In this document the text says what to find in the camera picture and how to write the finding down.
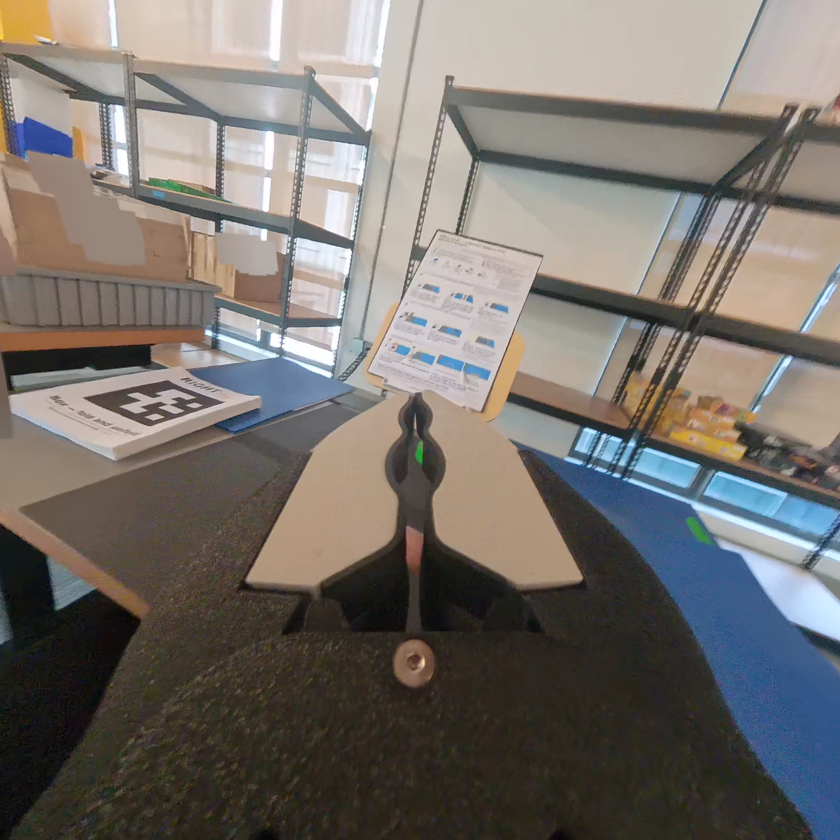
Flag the blue cardboard sheet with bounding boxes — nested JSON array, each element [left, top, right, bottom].
[[518, 445, 840, 840]]

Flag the small cardboard box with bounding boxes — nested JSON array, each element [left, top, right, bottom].
[[190, 231, 291, 304]]

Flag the black metal shelving rack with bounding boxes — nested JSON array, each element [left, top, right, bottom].
[[128, 59, 376, 383], [715, 98, 840, 572], [0, 41, 140, 191], [408, 74, 824, 480]]

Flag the green flat item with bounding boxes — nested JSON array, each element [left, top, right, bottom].
[[147, 176, 219, 199]]

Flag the dark small clutter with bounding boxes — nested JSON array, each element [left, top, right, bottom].
[[747, 416, 840, 490]]

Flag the large cardboard box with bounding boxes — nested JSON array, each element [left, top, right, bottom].
[[0, 152, 193, 284]]

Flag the blue plastic bin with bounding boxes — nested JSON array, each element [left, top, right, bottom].
[[12, 115, 74, 160]]

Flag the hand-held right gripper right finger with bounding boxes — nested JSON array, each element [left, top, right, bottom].
[[422, 391, 586, 589]]

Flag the row of yellow boxes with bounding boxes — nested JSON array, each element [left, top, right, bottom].
[[619, 373, 757, 462]]

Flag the grey plastic crate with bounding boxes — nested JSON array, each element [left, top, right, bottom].
[[0, 268, 222, 328]]

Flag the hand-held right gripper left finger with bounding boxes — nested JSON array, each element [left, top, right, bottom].
[[244, 391, 424, 592]]

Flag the white paper stack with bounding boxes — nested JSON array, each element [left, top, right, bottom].
[[9, 366, 263, 460]]

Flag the blue folder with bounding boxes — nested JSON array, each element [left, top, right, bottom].
[[189, 357, 357, 434]]

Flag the grey desk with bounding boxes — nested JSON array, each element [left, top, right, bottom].
[[0, 357, 526, 619]]

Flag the printed instruction sheet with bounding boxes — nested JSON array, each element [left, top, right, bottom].
[[366, 230, 544, 413]]

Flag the wooden backing board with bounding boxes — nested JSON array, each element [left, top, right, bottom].
[[364, 302, 526, 422]]

